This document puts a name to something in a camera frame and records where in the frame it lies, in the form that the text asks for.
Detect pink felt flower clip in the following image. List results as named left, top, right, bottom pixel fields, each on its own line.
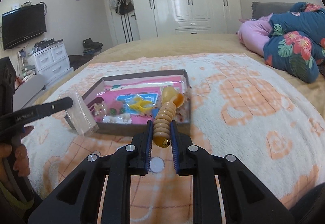
left=107, top=100, right=125, bottom=116

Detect yellow ring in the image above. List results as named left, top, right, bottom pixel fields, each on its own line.
left=128, top=95, right=155, bottom=116

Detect clear amber hair claw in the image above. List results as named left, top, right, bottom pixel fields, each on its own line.
left=94, top=101, right=107, bottom=118

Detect beige spiral hair tie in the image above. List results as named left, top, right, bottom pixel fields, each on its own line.
left=153, top=85, right=186, bottom=149

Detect earrings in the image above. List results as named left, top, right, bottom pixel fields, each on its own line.
left=102, top=113, right=132, bottom=124

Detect blue small box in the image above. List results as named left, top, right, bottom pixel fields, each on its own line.
left=151, top=108, right=159, bottom=119

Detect polka dot mesh bow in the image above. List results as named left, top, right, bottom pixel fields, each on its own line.
left=173, top=87, right=191, bottom=123

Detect white bedroom door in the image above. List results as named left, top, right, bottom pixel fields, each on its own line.
left=104, top=0, right=140, bottom=46

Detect person's left hand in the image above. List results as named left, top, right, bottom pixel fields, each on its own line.
left=0, top=125, right=35, bottom=179

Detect grey bench seat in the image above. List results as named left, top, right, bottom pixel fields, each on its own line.
left=13, top=74, right=47, bottom=111

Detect brown shallow cardboard box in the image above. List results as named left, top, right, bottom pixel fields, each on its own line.
left=82, top=69, right=191, bottom=136

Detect white drawer cabinet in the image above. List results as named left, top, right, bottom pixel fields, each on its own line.
left=28, top=41, right=74, bottom=89

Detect black set-top box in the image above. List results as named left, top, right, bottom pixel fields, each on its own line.
left=34, top=39, right=63, bottom=49

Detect dark clothes pile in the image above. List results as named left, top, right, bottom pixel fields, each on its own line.
left=68, top=38, right=104, bottom=70

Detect hanging bags on door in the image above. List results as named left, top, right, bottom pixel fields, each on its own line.
left=110, top=0, right=134, bottom=15

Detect yellow bed sheet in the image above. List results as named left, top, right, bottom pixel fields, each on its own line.
left=35, top=34, right=324, bottom=117

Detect blue floral quilt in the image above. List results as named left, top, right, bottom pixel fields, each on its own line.
left=263, top=2, right=324, bottom=83

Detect pink folded quilt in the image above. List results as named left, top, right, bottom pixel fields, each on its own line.
left=237, top=13, right=273, bottom=57

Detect grey headboard cushion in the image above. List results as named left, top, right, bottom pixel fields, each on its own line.
left=252, top=2, right=294, bottom=19

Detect black wall television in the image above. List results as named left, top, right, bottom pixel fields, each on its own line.
left=2, top=3, right=47, bottom=50

